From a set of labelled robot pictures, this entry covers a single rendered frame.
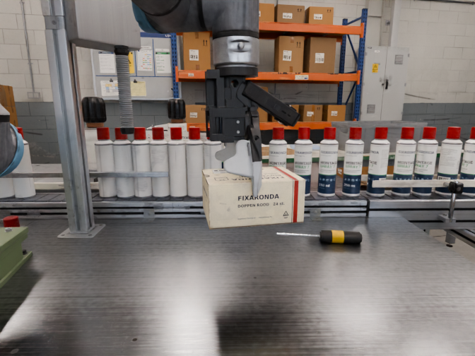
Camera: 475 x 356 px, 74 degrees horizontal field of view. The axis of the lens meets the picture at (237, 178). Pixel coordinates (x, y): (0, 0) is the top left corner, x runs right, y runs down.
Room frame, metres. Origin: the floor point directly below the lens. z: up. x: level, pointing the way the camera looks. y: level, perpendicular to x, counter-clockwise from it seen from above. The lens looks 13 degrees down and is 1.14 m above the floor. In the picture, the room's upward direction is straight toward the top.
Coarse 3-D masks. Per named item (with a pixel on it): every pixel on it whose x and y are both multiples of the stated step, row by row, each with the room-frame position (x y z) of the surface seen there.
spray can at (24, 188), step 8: (16, 128) 0.90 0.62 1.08; (24, 144) 0.90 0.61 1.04; (24, 152) 0.90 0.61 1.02; (24, 160) 0.89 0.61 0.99; (16, 168) 0.88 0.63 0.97; (24, 168) 0.89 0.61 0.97; (16, 184) 0.88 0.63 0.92; (24, 184) 0.89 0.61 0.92; (32, 184) 0.91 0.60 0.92; (16, 192) 0.88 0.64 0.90; (24, 192) 0.89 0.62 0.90; (32, 192) 0.90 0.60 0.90
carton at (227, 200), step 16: (208, 176) 0.54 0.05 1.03; (224, 176) 0.54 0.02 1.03; (240, 176) 0.54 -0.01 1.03; (272, 176) 0.54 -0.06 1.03; (288, 176) 0.54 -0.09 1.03; (208, 192) 0.49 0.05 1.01; (224, 192) 0.48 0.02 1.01; (240, 192) 0.49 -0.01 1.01; (272, 192) 0.50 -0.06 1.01; (288, 192) 0.50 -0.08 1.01; (304, 192) 0.51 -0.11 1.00; (208, 208) 0.49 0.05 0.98; (224, 208) 0.48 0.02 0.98; (240, 208) 0.49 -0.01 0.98; (256, 208) 0.49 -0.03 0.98; (272, 208) 0.50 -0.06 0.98; (288, 208) 0.50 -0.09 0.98; (208, 224) 0.50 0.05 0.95; (224, 224) 0.48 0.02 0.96; (240, 224) 0.49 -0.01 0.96; (256, 224) 0.49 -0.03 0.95; (272, 224) 0.50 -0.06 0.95
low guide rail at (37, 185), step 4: (36, 184) 0.94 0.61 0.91; (40, 184) 0.94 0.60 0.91; (44, 184) 0.94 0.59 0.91; (48, 184) 0.94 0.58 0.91; (52, 184) 0.94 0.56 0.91; (56, 184) 0.94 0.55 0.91; (60, 184) 0.94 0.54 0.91; (92, 184) 0.94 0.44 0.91; (96, 184) 0.94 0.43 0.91; (36, 188) 0.94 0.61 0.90; (40, 188) 0.94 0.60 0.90; (44, 188) 0.94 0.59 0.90; (48, 188) 0.94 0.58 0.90; (52, 188) 0.94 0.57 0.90; (56, 188) 0.94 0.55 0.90; (60, 188) 0.94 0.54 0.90; (92, 188) 0.94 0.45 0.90; (96, 188) 0.94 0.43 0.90
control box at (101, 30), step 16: (64, 0) 0.75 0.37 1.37; (80, 0) 0.74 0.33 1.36; (96, 0) 0.77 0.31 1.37; (112, 0) 0.81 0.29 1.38; (128, 0) 0.84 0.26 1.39; (80, 16) 0.74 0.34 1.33; (96, 16) 0.77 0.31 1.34; (112, 16) 0.80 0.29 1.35; (128, 16) 0.84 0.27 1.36; (80, 32) 0.73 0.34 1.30; (96, 32) 0.77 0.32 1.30; (112, 32) 0.80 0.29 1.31; (128, 32) 0.84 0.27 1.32; (96, 48) 0.84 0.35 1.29; (112, 48) 0.84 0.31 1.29
